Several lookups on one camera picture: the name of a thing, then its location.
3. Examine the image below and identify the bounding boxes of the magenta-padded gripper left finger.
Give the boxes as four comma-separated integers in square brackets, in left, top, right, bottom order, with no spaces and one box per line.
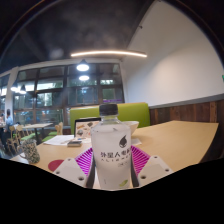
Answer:
[53,147,97,189]

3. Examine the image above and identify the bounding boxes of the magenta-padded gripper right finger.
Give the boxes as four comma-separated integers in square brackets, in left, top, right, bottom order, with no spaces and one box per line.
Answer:
[129,145,174,188]

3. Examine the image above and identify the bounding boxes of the white-labelled clear drink bottle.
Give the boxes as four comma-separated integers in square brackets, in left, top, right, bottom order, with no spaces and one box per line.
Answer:
[90,103,133,191]

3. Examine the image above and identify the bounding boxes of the small dark box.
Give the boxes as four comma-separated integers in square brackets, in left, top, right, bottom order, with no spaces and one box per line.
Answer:
[66,139,83,148]

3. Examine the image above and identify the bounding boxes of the white paper sheets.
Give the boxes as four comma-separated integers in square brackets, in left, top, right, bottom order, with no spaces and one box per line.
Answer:
[43,134,76,147]

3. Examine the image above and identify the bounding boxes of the small white flat device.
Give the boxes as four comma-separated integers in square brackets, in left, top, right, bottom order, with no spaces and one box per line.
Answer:
[131,137,143,147]

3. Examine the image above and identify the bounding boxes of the speckled patterned mug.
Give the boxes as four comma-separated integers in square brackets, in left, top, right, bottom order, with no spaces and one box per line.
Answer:
[17,138,41,165]

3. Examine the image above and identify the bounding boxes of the sticker-covered black tablet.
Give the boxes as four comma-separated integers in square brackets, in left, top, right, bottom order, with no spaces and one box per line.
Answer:
[73,116,102,139]

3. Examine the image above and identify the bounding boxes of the light wooden dining table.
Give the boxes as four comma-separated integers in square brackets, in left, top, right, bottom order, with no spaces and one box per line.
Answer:
[21,122,54,134]

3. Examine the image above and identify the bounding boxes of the green-cushioned wooden chairs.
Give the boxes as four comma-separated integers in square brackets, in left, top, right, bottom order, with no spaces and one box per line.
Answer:
[6,121,64,154]

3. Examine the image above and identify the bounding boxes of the green booth bench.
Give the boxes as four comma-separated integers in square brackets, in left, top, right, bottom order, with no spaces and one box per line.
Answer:
[69,102,151,134]

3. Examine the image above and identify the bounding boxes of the round pendant lamp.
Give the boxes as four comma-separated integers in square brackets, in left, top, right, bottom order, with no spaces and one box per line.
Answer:
[76,59,90,72]

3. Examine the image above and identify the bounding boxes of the curved linear ceiling light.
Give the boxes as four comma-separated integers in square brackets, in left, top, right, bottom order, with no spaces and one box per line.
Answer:
[70,49,148,59]

